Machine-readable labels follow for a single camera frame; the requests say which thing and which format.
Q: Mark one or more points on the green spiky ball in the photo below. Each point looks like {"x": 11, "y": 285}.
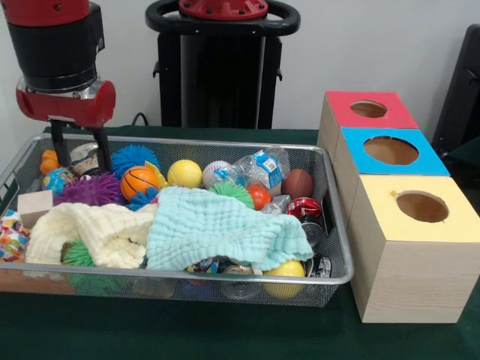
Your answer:
{"x": 234, "y": 191}

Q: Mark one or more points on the orange toy basketball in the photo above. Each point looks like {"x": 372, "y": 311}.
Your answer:
{"x": 140, "y": 181}

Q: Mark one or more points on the red soda can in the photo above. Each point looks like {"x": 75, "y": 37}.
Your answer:
{"x": 304, "y": 208}

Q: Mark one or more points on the yellow ball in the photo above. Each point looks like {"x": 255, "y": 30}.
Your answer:
{"x": 285, "y": 271}
{"x": 184, "y": 173}

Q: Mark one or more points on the dark green table cloth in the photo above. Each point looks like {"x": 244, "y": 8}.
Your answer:
{"x": 225, "y": 330}

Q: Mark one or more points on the blue spiky ball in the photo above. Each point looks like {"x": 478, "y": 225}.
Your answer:
{"x": 133, "y": 157}

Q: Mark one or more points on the cream knitted cloth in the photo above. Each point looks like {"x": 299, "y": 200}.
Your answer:
{"x": 97, "y": 229}

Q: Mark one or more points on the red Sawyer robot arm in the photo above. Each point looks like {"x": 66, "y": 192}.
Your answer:
{"x": 56, "y": 45}

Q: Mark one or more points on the wooden box with three holes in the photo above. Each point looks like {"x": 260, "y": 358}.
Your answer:
{"x": 405, "y": 262}

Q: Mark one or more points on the purple spiky ball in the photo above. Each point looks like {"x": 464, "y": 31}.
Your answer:
{"x": 90, "y": 189}

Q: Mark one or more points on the white baseball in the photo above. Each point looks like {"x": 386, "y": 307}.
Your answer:
{"x": 214, "y": 172}

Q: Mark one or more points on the mint green cloth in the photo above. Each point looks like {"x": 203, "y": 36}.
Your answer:
{"x": 217, "y": 229}

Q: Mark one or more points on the clear mesh bin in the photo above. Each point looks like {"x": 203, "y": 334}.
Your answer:
{"x": 337, "y": 289}

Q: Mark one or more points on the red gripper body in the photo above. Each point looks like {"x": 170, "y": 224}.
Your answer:
{"x": 67, "y": 109}

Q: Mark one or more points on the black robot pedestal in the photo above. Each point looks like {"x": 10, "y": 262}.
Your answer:
{"x": 217, "y": 82}

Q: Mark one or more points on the brown toy football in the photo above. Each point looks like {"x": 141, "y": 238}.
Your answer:
{"x": 298, "y": 184}

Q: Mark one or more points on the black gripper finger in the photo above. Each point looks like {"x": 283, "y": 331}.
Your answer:
{"x": 101, "y": 148}
{"x": 60, "y": 146}

